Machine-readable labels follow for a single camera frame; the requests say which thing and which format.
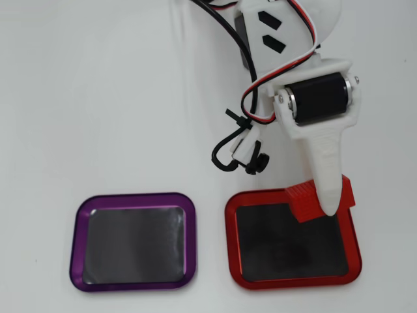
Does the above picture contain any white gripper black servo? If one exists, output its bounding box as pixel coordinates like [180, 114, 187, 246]
[259, 52, 362, 216]

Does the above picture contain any red textured block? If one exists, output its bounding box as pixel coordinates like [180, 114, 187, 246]
[285, 174, 356, 224]

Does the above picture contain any red metal dish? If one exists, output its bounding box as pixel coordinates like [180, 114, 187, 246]
[224, 188, 363, 290]

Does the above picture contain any purple metal dish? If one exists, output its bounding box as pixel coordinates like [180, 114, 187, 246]
[68, 192, 198, 293]

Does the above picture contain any black zip tie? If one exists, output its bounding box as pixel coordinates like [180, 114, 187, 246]
[225, 108, 252, 130]

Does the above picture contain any small gripper camera module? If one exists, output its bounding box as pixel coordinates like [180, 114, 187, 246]
[230, 126, 270, 175]

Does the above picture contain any red white black servo cable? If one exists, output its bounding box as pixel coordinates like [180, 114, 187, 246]
[240, 0, 322, 125]

